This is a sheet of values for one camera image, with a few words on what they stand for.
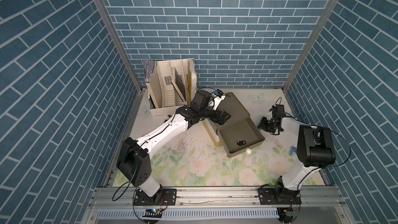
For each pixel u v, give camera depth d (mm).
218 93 692
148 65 920
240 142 770
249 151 710
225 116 693
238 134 790
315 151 488
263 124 887
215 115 693
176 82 1048
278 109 803
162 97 1050
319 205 724
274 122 741
